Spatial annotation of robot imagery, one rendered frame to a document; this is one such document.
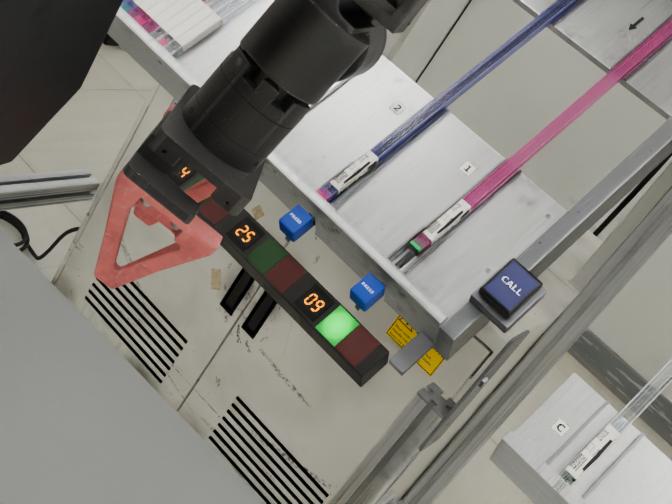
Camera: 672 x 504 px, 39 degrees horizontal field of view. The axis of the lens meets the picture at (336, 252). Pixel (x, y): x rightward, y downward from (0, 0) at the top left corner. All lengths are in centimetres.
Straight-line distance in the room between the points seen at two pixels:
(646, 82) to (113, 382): 69
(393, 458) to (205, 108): 58
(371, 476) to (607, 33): 59
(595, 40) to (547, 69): 179
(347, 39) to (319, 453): 102
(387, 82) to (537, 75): 189
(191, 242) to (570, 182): 248
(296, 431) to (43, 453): 78
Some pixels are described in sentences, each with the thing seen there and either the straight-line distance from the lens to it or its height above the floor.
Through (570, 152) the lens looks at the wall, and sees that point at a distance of 296.
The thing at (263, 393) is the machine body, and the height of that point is 27.
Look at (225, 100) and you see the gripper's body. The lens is 55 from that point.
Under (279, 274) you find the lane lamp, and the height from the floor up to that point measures 65.
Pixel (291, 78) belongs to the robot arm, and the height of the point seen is 97.
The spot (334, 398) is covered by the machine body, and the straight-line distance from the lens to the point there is 144.
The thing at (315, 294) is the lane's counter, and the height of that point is 66.
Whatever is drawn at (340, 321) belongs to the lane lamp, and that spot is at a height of 66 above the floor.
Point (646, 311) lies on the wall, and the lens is 295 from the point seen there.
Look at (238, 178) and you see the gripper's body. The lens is 56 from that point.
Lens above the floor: 114
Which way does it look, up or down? 26 degrees down
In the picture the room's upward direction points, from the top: 35 degrees clockwise
